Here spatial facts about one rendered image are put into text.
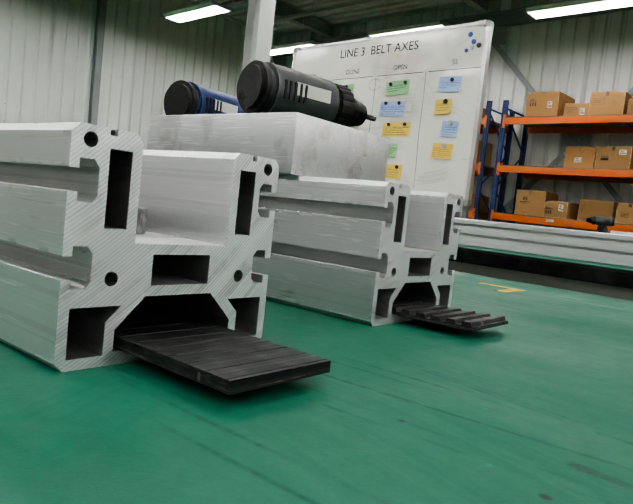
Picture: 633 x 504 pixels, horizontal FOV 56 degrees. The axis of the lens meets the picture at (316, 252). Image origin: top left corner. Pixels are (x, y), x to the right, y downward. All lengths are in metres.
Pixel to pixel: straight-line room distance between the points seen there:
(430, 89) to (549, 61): 8.41
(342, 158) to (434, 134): 3.13
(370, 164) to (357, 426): 0.29
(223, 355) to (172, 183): 0.10
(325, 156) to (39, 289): 0.24
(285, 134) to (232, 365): 0.22
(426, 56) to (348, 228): 3.36
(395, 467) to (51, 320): 0.12
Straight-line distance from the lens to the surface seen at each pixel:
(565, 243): 1.83
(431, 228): 0.41
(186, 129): 0.47
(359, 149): 0.44
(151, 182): 0.30
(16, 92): 12.78
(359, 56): 4.01
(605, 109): 10.32
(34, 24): 13.08
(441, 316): 0.36
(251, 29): 9.46
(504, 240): 1.89
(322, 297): 0.37
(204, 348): 0.23
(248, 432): 0.18
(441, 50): 3.66
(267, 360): 0.22
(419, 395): 0.23
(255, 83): 0.67
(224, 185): 0.26
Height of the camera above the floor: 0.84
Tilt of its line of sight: 4 degrees down
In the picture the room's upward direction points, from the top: 6 degrees clockwise
